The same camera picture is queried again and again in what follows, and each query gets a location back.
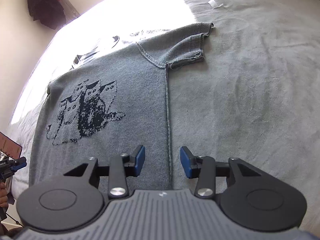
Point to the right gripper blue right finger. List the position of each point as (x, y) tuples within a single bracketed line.
[(191, 164)]

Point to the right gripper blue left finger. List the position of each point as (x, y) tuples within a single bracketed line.
[(136, 162)]

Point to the grey knitted cat sweater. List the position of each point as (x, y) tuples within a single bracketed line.
[(113, 104)]

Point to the person left hand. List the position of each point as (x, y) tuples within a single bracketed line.
[(3, 196)]

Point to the smartphone with pink screen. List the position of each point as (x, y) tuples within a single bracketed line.
[(9, 147)]

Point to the grey bed sheet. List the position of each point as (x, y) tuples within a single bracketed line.
[(254, 96)]

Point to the small white paper tag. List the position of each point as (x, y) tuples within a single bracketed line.
[(214, 4)]

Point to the dark clothes hanging on wall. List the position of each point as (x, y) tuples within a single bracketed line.
[(48, 12)]

